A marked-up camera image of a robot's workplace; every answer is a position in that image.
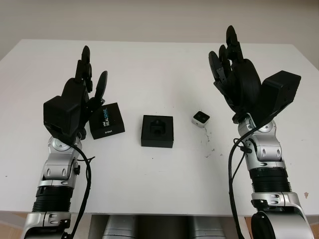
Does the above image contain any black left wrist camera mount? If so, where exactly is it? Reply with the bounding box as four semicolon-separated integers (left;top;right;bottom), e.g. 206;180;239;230
43;95;82;144

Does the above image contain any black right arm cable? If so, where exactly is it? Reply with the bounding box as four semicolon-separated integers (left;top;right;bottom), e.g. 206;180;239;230
228;117;275;239

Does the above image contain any black RealSense box lid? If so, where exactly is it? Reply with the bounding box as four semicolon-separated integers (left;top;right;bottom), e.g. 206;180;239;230
89;102;126;140

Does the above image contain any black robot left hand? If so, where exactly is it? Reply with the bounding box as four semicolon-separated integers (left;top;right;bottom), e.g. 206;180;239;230
61;45;110;140

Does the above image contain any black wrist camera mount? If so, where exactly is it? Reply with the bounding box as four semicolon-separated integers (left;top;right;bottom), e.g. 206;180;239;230
43;95;82;144
258;70;302;118

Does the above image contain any small silver depth camera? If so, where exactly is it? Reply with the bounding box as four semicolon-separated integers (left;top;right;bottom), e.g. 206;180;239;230
191;111;211;125

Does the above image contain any black camera box base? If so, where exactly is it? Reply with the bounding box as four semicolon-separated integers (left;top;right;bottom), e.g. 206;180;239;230
140;114;174;149

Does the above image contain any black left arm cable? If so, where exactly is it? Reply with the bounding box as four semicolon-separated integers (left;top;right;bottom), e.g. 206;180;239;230
67;143;95;236

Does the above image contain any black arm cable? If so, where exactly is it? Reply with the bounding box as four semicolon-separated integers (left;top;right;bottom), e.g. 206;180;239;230
67;143;95;236
228;117;275;239

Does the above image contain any grey black robot torso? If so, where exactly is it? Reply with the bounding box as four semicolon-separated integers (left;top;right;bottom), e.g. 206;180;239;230
103;215;226;239

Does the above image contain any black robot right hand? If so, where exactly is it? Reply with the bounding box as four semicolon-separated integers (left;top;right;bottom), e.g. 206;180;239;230
208;25;262;122

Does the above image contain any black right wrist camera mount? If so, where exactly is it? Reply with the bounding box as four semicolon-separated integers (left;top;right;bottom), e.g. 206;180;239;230
258;70;302;118

